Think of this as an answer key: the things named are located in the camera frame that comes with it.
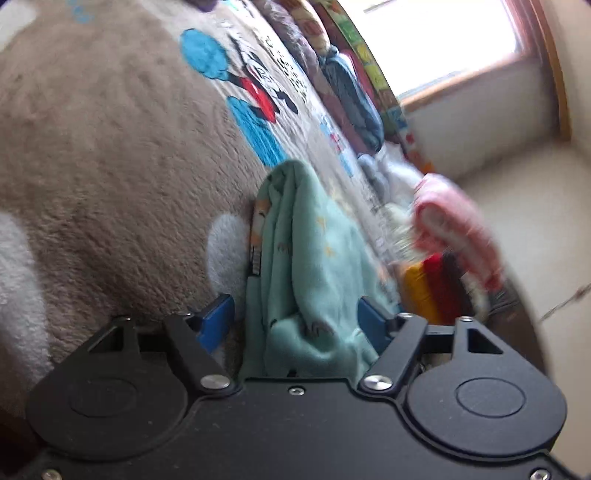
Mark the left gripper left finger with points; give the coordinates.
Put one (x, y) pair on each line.
(194, 336)

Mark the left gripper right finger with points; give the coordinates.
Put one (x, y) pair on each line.
(397, 339)

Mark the teal printed children's garment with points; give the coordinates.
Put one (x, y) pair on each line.
(309, 268)

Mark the yellow folded garment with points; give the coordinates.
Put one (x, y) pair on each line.
(421, 301)

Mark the red folded garment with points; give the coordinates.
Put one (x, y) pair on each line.
(443, 290)

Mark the pink rolled quilt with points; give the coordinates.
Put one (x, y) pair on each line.
(446, 219)

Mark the white crumpled bedding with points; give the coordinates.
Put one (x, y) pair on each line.
(395, 182)

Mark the light blue plush toy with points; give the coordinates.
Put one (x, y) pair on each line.
(374, 177)

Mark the Mickey Mouse bed blanket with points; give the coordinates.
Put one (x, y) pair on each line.
(135, 136)

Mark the navy blue folded blanket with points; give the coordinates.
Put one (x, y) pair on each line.
(360, 110)

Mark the wooden framed window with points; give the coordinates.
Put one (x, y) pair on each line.
(429, 49)

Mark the colourful alphabet foam mat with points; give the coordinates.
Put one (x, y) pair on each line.
(341, 29)

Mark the cartoon print pillow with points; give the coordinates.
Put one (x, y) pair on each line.
(310, 24)

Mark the purple floral quilt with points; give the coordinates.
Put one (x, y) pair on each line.
(293, 39)

